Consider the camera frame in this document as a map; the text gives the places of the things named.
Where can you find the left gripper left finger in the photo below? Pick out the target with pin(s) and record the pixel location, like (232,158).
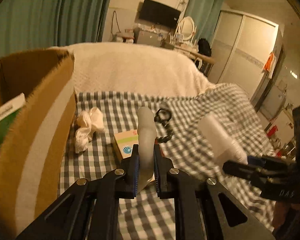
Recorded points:
(134,169)

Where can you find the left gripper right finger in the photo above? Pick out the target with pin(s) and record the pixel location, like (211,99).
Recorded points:
(160,173)

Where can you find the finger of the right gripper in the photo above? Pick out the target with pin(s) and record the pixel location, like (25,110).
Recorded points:
(252,171)

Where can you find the translucent white comb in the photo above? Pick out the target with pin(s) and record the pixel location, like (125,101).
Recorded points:
(147,134)

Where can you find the white bottle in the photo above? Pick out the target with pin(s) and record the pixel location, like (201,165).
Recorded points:
(224,147)

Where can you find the small pink green box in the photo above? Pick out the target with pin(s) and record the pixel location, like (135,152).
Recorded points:
(123,143)

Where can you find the checkered bed sheet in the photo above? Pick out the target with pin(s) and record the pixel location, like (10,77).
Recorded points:
(188,149)

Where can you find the crumpled white tissue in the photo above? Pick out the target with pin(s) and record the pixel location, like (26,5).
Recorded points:
(89,122)

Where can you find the cream knitted blanket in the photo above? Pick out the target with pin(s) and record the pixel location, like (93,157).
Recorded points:
(135,68)

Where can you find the cardboard box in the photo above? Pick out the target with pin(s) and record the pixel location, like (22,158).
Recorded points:
(32,150)

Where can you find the orange hanging cloth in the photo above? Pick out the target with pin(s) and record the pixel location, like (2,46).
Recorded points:
(267,66)

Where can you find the wooden dressing table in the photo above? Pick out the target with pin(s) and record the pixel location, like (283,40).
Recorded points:
(202,60)

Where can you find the white wardrobe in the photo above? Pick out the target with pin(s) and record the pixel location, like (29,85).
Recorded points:
(241,45)

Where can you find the grey cabinet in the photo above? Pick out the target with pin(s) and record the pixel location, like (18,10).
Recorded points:
(150,38)

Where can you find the black bag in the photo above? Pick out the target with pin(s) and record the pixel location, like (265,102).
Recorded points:
(204,47)

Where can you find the green white box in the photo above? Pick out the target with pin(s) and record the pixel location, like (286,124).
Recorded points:
(8,112)

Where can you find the white oval mirror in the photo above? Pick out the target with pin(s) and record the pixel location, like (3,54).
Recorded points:
(186,29)

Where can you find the black television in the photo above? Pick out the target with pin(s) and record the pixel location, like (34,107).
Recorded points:
(159,13)

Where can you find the green curtain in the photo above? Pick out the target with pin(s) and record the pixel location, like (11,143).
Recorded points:
(205,15)
(32,24)

